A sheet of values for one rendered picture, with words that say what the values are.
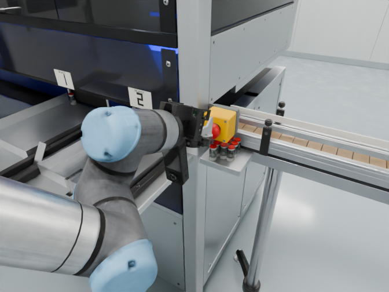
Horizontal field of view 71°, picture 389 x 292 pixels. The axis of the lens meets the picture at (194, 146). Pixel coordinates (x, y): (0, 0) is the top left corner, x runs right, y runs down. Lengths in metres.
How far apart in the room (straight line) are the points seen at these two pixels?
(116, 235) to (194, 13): 0.49
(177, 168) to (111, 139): 0.22
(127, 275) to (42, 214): 0.11
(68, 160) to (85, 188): 0.44
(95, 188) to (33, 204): 0.13
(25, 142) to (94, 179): 0.61
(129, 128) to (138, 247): 0.15
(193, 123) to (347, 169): 0.44
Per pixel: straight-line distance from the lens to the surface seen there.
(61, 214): 0.30
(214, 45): 0.74
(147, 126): 0.40
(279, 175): 0.91
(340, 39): 5.26
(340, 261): 1.81
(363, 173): 0.80
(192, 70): 0.69
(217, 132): 0.68
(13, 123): 1.16
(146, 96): 0.81
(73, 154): 0.88
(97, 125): 0.38
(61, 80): 1.09
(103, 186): 0.41
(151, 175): 0.71
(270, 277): 1.62
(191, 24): 0.67
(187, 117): 0.53
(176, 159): 0.53
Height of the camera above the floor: 1.35
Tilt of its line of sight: 33 degrees down
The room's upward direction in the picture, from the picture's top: straight up
